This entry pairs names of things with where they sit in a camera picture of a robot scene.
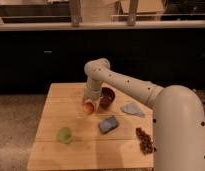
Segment blue sponge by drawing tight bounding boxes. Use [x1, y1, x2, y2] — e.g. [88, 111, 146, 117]
[99, 116, 119, 134]

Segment red orange apple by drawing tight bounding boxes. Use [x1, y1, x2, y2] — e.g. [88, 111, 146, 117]
[83, 102, 95, 114]

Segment wooden shelf rail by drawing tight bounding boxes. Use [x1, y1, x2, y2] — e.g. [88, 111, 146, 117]
[0, 20, 205, 31]

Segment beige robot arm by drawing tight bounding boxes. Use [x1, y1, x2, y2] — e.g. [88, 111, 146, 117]
[84, 58, 205, 171]

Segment dark brown bowl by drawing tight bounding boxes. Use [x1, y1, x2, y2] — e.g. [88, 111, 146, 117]
[100, 87, 115, 108]

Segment grey blue cloth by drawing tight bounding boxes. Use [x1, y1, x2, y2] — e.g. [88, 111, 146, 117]
[120, 102, 145, 117]

